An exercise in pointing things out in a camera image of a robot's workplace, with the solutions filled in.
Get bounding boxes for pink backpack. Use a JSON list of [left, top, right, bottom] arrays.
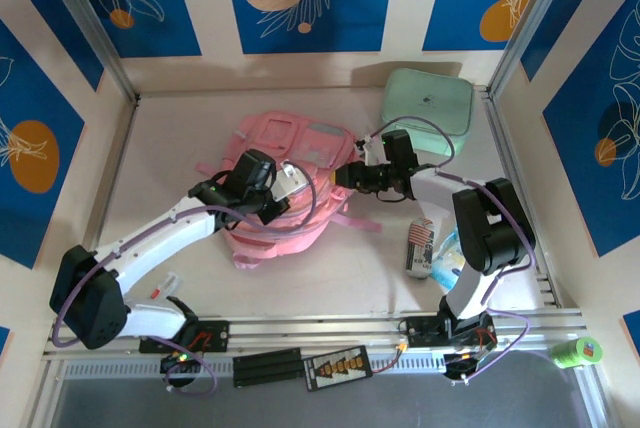
[[195, 110, 382, 272]]

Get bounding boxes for mint green zip case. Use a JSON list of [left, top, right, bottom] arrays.
[[375, 67, 475, 158]]

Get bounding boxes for light blue tissue packet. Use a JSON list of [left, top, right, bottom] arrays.
[[430, 230, 471, 289]]

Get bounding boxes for black board yellow connectors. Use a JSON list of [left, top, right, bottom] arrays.
[[302, 345, 374, 393]]

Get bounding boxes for black ribbed power block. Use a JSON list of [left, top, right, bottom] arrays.
[[232, 347, 305, 389]]

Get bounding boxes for black right controller board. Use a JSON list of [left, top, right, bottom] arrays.
[[443, 350, 496, 383]]

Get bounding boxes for black controller board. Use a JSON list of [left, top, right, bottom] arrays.
[[443, 350, 496, 383], [159, 350, 204, 375]]

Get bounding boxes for black left controller board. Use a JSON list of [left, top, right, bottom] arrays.
[[159, 350, 204, 375]]

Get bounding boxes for green tape roll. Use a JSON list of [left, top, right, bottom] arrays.
[[552, 336, 604, 370]]

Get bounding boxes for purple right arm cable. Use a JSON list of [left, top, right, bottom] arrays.
[[372, 115, 540, 387]]

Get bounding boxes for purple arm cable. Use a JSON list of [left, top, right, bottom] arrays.
[[372, 115, 540, 387], [52, 160, 319, 349]]

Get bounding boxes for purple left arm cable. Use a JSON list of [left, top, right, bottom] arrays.
[[52, 160, 319, 349]]

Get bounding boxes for aluminium side rail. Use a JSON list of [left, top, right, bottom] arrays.
[[477, 86, 560, 310]]

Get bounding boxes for aluminium table rail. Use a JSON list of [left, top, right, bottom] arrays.
[[42, 310, 586, 364]]

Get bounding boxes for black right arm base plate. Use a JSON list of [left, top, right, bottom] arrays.
[[403, 315, 499, 349]]

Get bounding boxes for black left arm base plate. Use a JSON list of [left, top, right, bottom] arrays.
[[138, 320, 231, 354]]

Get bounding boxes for red wire orange plug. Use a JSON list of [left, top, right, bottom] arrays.
[[372, 342, 409, 374]]

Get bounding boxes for aluminium frame post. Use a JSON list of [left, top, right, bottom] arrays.
[[487, 0, 581, 99], [38, 0, 142, 105]]

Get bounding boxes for purple cable loop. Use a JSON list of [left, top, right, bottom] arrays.
[[163, 347, 221, 396]]

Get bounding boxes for grey slotted cable duct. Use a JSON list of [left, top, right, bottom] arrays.
[[59, 351, 594, 382]]

